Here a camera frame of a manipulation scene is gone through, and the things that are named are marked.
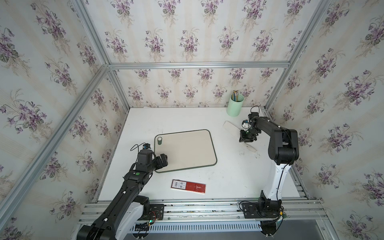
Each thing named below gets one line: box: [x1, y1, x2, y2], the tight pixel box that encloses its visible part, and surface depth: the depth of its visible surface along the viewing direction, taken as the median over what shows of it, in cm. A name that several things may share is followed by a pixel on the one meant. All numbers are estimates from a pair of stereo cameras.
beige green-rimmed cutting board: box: [154, 129, 218, 174], surface depth 99 cm
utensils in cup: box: [232, 90, 239, 102], surface depth 110 cm
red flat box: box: [171, 179, 206, 194], surface depth 82 cm
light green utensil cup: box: [226, 93, 245, 117], surface depth 112 cm
